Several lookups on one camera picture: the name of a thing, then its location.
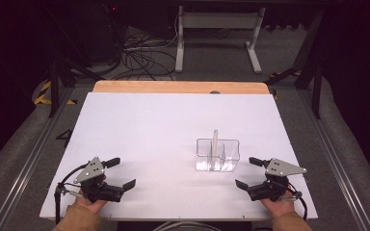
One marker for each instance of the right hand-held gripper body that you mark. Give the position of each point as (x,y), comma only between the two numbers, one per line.
(281,168)

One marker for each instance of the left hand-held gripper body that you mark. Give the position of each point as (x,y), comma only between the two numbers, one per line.
(91,171)

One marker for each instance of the clear acrylic pen holder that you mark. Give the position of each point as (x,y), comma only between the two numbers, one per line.
(229,160)

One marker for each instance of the white pen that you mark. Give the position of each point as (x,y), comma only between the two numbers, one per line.
(215,144)

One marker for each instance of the person's left hand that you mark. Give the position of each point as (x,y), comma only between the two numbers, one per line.
(88,204)

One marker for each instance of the person's right hand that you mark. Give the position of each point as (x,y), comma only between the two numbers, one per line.
(277,207)

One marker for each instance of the black yellow floor tape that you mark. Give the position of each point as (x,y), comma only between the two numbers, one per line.
(45,94)

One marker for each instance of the black tripod stand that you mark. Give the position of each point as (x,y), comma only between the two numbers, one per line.
(314,73)
(58,73)

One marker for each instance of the black equipment box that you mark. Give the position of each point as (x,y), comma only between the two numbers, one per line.
(104,32)

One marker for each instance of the white metal stand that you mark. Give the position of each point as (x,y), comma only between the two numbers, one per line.
(218,20)

